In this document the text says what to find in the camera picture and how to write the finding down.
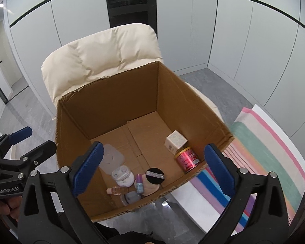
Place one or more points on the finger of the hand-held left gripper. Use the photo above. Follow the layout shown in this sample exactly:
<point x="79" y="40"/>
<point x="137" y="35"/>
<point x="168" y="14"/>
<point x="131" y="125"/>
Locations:
<point x="43" y="150"/>
<point x="21" y="133"/>

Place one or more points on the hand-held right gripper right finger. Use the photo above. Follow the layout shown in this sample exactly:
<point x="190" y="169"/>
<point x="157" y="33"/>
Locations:
<point x="219" y="169"/>

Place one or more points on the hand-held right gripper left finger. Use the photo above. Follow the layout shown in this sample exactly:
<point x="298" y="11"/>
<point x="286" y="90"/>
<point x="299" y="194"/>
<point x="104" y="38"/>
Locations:
<point x="87" y="169"/>

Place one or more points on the grey packet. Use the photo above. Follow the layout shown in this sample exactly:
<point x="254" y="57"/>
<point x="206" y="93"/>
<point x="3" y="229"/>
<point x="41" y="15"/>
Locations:
<point x="113" y="158"/>

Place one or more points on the red gold-lidded can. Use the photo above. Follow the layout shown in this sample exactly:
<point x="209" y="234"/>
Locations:
<point x="188" y="160"/>

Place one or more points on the small amber liquid bottle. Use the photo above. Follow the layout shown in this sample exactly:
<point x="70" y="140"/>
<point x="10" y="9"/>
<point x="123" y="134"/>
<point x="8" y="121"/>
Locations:
<point x="118" y="190"/>

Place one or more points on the white round compact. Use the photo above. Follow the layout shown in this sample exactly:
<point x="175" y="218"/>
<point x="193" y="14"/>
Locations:
<point x="127" y="181"/>

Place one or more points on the small grey round container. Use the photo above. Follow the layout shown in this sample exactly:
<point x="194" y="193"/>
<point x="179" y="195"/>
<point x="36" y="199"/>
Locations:
<point x="131" y="198"/>

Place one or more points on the small white carton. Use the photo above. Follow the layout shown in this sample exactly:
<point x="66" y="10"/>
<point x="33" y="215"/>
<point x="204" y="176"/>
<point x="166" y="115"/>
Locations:
<point x="175" y="139"/>

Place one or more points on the small purple bottle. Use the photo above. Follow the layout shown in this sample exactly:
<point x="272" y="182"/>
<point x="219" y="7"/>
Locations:
<point x="139" y="184"/>

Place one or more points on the black powder puff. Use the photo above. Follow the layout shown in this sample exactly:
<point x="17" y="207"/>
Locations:
<point x="155" y="175"/>

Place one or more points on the brown cardboard box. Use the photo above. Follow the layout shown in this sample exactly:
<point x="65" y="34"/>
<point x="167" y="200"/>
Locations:
<point x="183" y="101"/>

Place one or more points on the person's left hand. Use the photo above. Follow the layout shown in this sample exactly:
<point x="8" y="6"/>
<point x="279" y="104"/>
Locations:
<point x="12" y="205"/>

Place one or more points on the pastel striped cloth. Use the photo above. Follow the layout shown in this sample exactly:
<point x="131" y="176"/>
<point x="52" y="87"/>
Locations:
<point x="256" y="142"/>

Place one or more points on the white door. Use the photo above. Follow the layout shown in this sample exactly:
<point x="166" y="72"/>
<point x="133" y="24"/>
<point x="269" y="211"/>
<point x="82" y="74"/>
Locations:
<point x="5" y="63"/>

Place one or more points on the cream padded armchair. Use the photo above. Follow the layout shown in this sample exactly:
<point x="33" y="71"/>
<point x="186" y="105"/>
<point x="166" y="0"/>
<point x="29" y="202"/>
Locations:
<point x="99" y="50"/>

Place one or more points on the black glass cabinet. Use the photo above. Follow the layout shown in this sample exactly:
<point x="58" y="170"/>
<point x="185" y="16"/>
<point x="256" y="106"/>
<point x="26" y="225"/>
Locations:
<point x="129" y="5"/>

